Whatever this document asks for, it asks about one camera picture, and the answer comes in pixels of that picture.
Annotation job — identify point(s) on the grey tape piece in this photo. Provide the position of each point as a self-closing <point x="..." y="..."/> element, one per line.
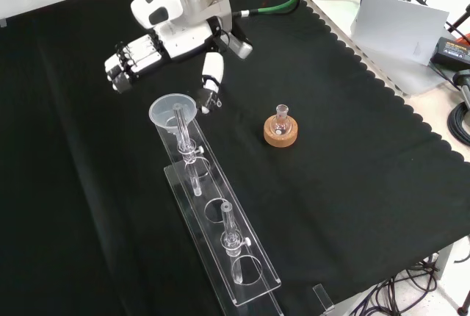
<point x="3" y="22"/>

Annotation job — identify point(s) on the black tripod leg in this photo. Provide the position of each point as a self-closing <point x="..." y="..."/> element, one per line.
<point x="459" y="22"/>

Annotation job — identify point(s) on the white card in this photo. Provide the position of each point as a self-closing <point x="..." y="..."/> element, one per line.
<point x="396" y="25"/>

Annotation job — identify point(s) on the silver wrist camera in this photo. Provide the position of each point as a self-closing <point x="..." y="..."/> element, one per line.
<point x="238" y="47"/>

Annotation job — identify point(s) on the clear cloth clip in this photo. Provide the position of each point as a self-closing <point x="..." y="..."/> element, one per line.
<point x="323" y="297"/>

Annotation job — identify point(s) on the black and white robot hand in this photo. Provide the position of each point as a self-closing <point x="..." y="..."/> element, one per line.
<point x="183" y="40"/>

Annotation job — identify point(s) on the translucent plastic funnel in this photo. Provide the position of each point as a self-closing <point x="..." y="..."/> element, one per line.
<point x="165" y="110"/>

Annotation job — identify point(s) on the black cloth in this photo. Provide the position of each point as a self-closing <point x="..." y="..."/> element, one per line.
<point x="110" y="183"/>

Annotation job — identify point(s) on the black power adapter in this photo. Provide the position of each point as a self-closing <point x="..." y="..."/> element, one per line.
<point x="453" y="51"/>

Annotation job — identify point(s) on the clear acrylic funnel stand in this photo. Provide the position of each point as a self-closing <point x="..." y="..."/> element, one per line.
<point x="220" y="191"/>

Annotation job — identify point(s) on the small round-bottom glass flask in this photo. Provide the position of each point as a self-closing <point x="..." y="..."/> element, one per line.
<point x="281" y="123"/>

